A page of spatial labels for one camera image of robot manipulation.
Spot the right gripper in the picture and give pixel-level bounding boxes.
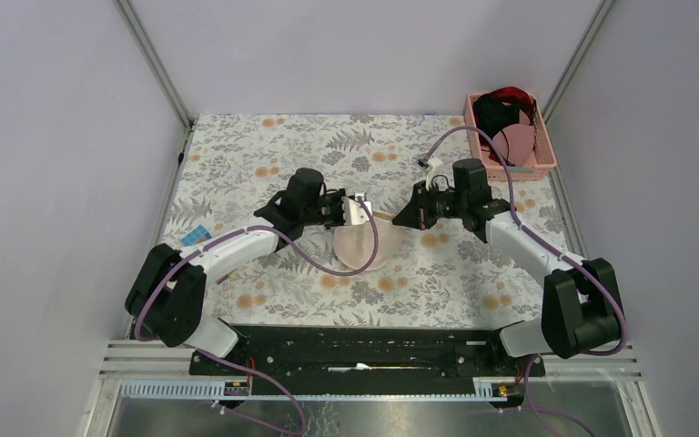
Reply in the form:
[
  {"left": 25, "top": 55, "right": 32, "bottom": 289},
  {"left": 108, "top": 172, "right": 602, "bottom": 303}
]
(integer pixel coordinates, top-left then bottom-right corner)
[{"left": 393, "top": 179, "right": 468, "bottom": 230}]

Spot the white mesh laundry bag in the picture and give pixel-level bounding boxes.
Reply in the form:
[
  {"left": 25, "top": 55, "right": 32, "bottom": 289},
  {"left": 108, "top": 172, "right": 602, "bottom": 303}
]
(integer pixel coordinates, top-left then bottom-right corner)
[{"left": 332, "top": 211, "right": 406, "bottom": 271}]

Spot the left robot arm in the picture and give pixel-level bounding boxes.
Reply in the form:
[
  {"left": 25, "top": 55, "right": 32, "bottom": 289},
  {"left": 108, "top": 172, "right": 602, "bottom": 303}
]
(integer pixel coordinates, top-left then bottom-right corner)
[{"left": 125, "top": 168, "right": 350, "bottom": 374}]

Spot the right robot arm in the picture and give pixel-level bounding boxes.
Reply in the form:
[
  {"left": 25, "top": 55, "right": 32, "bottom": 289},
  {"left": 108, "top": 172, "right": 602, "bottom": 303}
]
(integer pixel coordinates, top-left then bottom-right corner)
[{"left": 392, "top": 158, "right": 626, "bottom": 375}]

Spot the black and red bra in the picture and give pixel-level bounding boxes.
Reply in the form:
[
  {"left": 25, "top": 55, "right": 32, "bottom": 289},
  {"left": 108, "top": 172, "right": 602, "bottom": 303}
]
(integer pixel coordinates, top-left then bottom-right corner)
[{"left": 471, "top": 86, "right": 537, "bottom": 167}]

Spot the floral tablecloth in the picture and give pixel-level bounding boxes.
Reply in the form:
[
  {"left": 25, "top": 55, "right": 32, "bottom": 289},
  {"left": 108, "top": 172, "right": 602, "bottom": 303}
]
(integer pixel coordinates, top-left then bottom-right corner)
[{"left": 162, "top": 114, "right": 542, "bottom": 329}]

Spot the colourful toy block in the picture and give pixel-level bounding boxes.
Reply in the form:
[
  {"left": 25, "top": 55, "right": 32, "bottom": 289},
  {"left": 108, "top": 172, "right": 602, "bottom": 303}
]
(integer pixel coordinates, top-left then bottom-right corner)
[{"left": 181, "top": 225, "right": 212, "bottom": 247}]

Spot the pink plastic basket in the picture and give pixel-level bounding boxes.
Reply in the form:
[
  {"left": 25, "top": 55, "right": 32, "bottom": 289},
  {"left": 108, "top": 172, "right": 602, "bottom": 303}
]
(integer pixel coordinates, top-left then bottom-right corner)
[{"left": 463, "top": 86, "right": 558, "bottom": 181}]

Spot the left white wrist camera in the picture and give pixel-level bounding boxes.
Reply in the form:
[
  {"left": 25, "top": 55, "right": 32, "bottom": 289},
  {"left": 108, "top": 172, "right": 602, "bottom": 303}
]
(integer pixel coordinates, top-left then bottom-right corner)
[{"left": 342, "top": 192, "right": 372, "bottom": 226}]

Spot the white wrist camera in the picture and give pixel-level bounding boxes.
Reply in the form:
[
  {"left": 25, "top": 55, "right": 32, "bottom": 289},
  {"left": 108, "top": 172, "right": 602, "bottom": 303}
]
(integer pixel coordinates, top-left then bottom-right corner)
[
  {"left": 417, "top": 157, "right": 443, "bottom": 189},
  {"left": 342, "top": 192, "right": 372, "bottom": 226}
]

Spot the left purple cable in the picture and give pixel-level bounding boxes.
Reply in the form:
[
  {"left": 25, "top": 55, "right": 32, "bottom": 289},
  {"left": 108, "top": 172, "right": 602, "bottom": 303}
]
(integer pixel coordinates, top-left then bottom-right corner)
[{"left": 133, "top": 196, "right": 380, "bottom": 437}]

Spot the purple cable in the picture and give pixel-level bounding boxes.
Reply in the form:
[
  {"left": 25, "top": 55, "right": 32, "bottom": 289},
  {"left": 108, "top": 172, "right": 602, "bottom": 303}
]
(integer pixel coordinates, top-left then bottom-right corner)
[
  {"left": 133, "top": 196, "right": 380, "bottom": 437},
  {"left": 417, "top": 125, "right": 629, "bottom": 437}
]

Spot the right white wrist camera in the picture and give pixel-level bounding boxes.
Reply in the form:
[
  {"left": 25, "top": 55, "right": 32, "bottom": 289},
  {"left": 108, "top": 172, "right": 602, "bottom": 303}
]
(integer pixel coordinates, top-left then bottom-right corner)
[{"left": 417, "top": 157, "right": 443, "bottom": 189}]

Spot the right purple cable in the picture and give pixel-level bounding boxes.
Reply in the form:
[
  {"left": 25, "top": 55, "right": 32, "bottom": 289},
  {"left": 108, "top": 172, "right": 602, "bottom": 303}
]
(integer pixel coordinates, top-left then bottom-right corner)
[{"left": 417, "top": 125, "right": 629, "bottom": 437}]

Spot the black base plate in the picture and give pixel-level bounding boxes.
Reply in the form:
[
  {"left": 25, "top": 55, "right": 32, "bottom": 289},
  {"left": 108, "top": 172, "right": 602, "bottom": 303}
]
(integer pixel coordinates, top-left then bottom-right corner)
[{"left": 188, "top": 325, "right": 548, "bottom": 396}]

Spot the aluminium front rail frame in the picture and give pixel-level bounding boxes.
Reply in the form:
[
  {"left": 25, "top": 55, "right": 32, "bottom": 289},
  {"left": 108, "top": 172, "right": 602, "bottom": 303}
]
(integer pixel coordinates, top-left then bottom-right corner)
[{"left": 80, "top": 340, "right": 661, "bottom": 436}]

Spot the right aluminium corner post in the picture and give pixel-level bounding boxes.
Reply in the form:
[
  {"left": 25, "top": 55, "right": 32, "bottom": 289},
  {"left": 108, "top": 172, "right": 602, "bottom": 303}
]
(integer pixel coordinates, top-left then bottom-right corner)
[{"left": 542, "top": 0, "right": 617, "bottom": 122}]

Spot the aluminium corner post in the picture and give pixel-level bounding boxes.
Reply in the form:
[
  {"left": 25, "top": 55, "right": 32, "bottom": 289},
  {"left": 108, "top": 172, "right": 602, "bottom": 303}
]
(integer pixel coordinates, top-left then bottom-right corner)
[
  {"left": 542, "top": 0, "right": 617, "bottom": 122},
  {"left": 113, "top": 0, "right": 194, "bottom": 130}
]

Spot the left aluminium corner post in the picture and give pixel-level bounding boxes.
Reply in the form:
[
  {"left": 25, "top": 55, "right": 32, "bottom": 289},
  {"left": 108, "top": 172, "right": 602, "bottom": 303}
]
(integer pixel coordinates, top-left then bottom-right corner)
[{"left": 113, "top": 0, "right": 194, "bottom": 130}]

